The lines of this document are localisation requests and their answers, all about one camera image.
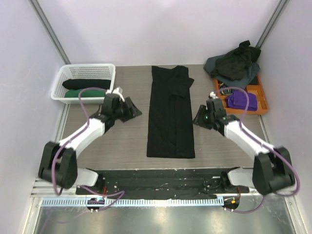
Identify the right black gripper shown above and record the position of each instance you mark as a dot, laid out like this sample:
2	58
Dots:
203	116

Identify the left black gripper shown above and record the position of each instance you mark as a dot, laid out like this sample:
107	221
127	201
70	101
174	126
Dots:
131	111

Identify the black t shirt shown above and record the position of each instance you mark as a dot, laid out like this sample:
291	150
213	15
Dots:
75	84
170	123

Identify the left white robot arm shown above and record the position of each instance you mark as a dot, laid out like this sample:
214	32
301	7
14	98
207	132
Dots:
59	159

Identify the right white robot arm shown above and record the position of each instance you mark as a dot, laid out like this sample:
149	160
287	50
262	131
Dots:
271	171

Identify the blue yellow patterned cloth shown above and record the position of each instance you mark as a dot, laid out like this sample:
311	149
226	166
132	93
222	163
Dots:
224	90

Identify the purple folded cloth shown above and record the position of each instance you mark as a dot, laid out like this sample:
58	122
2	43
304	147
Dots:
238	100

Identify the white plastic basket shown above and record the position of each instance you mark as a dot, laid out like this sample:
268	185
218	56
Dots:
102	71

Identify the orange compartment tray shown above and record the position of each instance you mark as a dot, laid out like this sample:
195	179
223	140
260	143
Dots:
255	88

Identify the rolled green t shirt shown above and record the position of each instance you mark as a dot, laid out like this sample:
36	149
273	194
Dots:
90	93

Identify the dark green crumpled shirt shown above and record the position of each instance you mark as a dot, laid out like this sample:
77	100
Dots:
233	64

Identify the rolled black t shirt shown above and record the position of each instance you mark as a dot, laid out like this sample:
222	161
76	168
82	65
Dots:
75	84

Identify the grey blue shirt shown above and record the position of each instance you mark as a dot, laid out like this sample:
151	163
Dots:
250	77

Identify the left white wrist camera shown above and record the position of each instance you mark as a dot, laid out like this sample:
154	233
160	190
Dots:
117	91

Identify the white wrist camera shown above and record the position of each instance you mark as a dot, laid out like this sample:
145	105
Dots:
117	91
213	95

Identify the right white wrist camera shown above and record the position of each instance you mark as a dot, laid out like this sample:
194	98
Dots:
213	95

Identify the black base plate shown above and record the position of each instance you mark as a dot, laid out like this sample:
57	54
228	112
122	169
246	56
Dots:
163	184

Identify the white slotted cable duct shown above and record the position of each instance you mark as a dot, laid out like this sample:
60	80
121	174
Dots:
101	202

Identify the right aluminium corner post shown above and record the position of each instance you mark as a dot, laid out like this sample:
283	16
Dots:
282	4

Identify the aluminium corner post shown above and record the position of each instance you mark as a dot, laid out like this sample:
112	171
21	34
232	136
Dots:
49	30
282	4

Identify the left aluminium corner post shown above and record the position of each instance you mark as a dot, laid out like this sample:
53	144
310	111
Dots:
49	30

